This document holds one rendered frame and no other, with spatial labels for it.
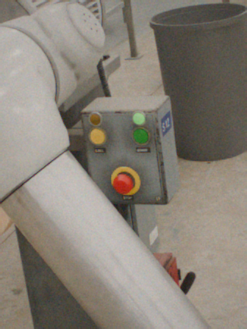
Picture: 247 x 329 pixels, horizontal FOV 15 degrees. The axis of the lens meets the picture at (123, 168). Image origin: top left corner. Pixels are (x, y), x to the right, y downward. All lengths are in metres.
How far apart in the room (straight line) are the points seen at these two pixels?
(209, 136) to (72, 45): 3.53
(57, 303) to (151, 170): 0.56
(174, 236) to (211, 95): 0.94
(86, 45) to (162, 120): 0.68
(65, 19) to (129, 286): 0.33
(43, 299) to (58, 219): 1.24
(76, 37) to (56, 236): 0.25
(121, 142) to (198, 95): 2.76
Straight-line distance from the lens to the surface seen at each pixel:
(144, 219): 2.12
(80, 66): 1.11
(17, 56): 1.03
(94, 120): 1.77
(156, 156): 1.76
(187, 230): 3.90
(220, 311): 3.26
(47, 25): 1.10
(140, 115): 1.73
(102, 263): 0.99
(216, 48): 4.46
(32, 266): 2.19
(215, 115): 4.56
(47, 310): 2.24
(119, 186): 1.78
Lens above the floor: 1.62
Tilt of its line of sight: 20 degrees down
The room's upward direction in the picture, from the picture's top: 8 degrees counter-clockwise
